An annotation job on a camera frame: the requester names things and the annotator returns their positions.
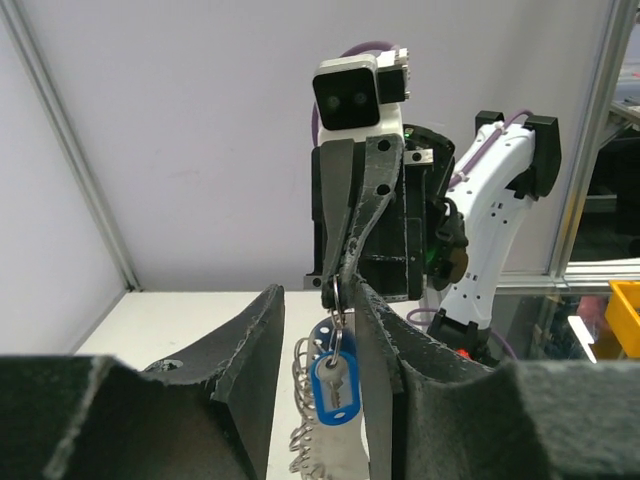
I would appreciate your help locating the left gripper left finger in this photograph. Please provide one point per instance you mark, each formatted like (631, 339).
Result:
(203, 412)

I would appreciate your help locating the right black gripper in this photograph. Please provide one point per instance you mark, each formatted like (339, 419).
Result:
(415, 238)

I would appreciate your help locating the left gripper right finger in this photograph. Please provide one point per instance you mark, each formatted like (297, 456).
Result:
(431, 413)

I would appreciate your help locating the blue key tag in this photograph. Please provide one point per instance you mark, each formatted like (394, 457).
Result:
(335, 387)

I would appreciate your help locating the red silver carabiner keyring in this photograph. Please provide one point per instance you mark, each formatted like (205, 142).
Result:
(328, 443)

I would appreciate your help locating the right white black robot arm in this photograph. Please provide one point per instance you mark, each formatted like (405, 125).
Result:
(512, 163)

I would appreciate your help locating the yellow plastic bin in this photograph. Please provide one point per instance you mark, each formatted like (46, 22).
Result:
(620, 336)

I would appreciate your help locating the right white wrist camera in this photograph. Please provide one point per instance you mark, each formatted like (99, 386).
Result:
(359, 94)

